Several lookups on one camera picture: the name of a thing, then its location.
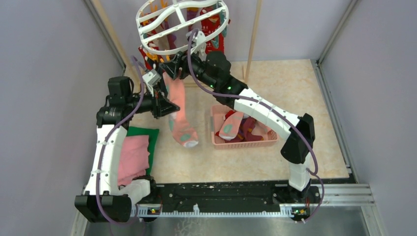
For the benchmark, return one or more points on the pink cloth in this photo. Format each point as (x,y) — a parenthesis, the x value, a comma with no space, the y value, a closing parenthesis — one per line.
(134,158)

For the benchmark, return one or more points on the pink plastic basket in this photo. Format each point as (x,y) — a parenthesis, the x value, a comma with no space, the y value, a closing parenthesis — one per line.
(216,121)

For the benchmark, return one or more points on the white plastic clip hanger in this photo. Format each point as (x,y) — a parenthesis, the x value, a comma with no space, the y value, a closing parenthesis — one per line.
(177,8)

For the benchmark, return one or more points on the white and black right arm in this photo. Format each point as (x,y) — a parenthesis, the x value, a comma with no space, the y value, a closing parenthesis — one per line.
(298,132)

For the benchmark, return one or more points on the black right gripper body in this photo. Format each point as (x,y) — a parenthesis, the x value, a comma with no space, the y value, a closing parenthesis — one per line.
(183,62)

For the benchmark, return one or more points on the purple striped sock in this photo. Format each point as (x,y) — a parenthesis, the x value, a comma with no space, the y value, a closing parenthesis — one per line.
(246,128)

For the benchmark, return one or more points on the maroon purple long sock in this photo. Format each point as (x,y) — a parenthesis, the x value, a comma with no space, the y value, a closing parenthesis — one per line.
(191,13)

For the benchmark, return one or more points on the red santa sock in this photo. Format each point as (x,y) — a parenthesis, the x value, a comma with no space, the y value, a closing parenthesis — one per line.
(229,113)
(151,60)

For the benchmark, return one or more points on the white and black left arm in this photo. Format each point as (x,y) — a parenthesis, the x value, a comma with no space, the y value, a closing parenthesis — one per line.
(102,200)

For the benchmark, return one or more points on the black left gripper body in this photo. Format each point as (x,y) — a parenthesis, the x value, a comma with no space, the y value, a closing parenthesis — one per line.
(155,102)

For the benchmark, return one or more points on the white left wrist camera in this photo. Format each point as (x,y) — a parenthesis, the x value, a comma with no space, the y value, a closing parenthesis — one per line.
(151,79)

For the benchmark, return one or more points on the red santa sock rear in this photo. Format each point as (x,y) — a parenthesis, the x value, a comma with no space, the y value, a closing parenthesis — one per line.
(151,60)

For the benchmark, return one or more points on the red santa sock front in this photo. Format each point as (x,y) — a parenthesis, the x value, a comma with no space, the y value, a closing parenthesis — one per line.
(229,113)

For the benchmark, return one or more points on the green cloth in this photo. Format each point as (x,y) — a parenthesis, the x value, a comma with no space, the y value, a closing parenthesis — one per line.
(153,136)

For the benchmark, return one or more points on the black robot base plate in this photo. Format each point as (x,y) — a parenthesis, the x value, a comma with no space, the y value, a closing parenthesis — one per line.
(265,190)

